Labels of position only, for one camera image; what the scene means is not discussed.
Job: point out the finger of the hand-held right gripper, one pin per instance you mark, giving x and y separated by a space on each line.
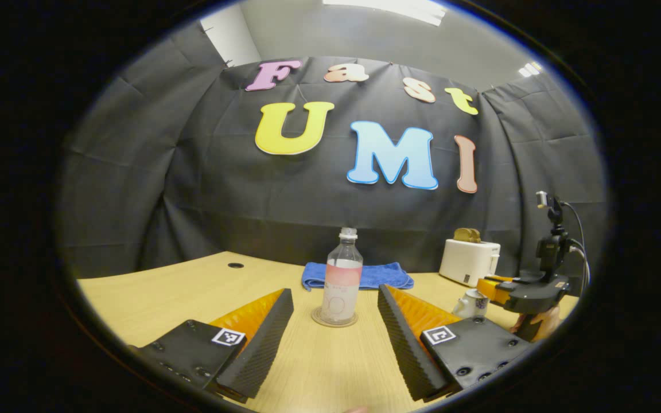
494 289

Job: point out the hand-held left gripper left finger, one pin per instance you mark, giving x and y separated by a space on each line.
264 338

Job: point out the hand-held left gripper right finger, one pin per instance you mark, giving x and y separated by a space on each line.
405 338

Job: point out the white blue-patterned teacup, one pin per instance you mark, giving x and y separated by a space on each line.
471 307

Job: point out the round coaster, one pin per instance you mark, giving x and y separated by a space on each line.
316 318

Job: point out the clear plastic water bottle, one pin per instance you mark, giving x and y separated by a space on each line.
342 281

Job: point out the white toaster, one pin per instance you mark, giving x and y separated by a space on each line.
468 261

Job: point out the brown toast slices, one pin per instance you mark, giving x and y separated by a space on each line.
467 235

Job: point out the folded blue towel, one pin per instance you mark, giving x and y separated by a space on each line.
382 275

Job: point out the black backdrop cloth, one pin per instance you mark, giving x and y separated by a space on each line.
193 201

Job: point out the small ceiling light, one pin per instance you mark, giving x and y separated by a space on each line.
530 69

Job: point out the large ceiling light panel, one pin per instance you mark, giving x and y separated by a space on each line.
388 8

